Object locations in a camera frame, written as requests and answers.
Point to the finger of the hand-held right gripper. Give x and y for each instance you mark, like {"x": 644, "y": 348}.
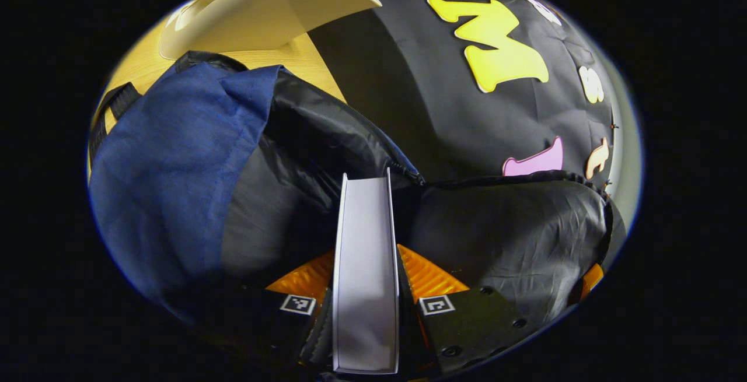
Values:
{"x": 592, "y": 280}

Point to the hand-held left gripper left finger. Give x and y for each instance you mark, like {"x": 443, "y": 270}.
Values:
{"x": 262, "y": 323}

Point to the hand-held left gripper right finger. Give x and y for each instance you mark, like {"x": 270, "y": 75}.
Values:
{"x": 467, "y": 329}

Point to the white cover book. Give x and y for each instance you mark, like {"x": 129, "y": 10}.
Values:
{"x": 366, "y": 271}

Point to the blue schoolbag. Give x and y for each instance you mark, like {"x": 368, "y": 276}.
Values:
{"x": 175, "y": 166}

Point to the cream plastic bookshelf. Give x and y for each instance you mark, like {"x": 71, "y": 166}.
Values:
{"x": 262, "y": 9}

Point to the black backdrop cloth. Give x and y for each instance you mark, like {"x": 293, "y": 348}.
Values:
{"x": 408, "y": 79}

